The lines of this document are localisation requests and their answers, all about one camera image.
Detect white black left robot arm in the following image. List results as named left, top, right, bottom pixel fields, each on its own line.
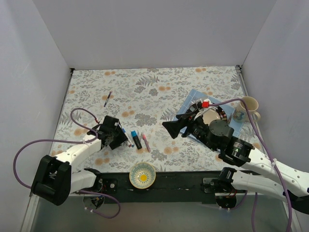
left=31, top=116, right=127, bottom=205

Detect black blue highlighter pen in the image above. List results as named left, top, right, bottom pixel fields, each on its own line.
left=131, top=130, right=142, bottom=150

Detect floral patterned tablecloth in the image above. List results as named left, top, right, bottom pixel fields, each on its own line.
left=50, top=66, right=245, bottom=173

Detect pink marker pen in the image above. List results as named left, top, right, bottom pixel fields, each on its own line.
left=142, top=133, right=151, bottom=153

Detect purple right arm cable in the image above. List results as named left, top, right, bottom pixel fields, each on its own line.
left=207, top=98, right=293, bottom=232

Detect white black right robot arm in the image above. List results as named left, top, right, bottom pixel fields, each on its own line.
left=162, top=109, right=309, bottom=214

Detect striped rim cream plate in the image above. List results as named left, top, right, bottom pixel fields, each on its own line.
left=202, top=106, right=227, bottom=125

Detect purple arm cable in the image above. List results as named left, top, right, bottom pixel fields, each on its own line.
left=13, top=108, right=121, bottom=219
left=207, top=98, right=293, bottom=232

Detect cream painted mug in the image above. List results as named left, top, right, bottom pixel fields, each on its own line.
left=232, top=96, right=261, bottom=123

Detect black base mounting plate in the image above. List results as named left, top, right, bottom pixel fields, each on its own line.
left=77, top=170, right=276, bottom=205

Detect yellow centre patterned bowl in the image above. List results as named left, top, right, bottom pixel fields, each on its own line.
left=129, top=162, right=156, bottom=189

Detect aluminium frame rail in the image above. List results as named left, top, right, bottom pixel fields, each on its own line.
left=20, top=194, right=39, bottom=232

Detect light blue checkered napkin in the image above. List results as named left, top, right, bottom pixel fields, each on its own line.
left=177, top=89, right=243, bottom=137

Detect white blue marker pen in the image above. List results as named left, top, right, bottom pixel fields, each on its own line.
left=122, top=128, right=134, bottom=147

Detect purple black pen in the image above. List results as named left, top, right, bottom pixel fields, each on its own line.
left=103, top=91, right=112, bottom=107

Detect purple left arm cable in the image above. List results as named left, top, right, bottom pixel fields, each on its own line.
left=13, top=108, right=121, bottom=219

